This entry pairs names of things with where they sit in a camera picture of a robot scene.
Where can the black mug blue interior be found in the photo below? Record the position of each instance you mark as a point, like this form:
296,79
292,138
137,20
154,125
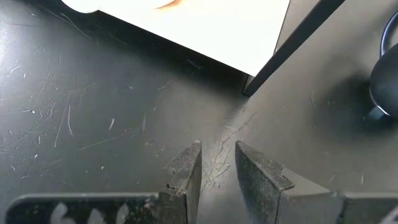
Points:
387,81

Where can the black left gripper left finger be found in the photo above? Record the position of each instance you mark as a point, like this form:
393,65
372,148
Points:
183,193

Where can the black upright bar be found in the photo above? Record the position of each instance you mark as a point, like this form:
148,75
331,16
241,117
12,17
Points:
289,43

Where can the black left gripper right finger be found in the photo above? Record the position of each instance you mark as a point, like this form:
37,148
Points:
261,199

